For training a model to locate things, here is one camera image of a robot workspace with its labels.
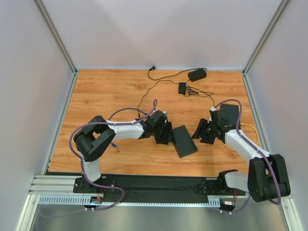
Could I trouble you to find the black mains cable with plug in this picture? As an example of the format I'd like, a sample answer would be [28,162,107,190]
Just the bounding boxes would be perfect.
[147,65,207,81]

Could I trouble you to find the aluminium right corner post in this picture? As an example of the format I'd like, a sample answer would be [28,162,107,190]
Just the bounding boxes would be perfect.
[242,0,291,74]

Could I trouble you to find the aluminium frame rail front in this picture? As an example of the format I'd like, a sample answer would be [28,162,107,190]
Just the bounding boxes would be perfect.
[28,175,293,199]

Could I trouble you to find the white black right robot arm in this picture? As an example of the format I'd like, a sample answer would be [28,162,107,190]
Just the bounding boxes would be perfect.
[192,110,291,204]

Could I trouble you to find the yellow ethernet cable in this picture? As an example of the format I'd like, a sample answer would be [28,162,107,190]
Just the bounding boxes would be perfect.
[225,122,261,152]

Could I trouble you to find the aluminium left corner post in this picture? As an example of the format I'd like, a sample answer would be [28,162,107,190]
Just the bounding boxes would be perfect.
[33,0,77,74]

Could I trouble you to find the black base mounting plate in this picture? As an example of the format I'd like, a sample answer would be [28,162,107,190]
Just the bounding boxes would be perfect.
[73,174,245,204]

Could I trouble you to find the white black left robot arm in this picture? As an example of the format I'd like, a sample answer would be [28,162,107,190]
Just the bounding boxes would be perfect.
[70,110,176,182]

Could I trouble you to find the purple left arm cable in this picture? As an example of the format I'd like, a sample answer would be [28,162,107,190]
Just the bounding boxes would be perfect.
[69,99,158,212]

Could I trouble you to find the black power cable switch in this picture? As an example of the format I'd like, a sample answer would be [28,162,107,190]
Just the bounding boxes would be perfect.
[184,87,216,109]
[137,80,180,118]

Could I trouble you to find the large black power adapter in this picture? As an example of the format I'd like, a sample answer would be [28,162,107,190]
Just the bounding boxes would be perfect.
[188,68,207,82]

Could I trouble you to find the grey slotted cable duct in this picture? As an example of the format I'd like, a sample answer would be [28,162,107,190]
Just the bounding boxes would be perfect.
[38,195,220,208]

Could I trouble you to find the small black power adapter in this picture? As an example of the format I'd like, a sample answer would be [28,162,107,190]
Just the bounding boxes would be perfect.
[178,82,186,95]

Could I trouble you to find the black network switch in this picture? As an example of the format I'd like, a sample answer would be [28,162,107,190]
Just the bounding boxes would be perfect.
[220,103,240,127]
[173,125,198,158]

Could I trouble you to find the aluminium corner post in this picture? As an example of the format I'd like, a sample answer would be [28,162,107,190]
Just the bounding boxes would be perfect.
[33,0,77,74]
[242,0,291,74]

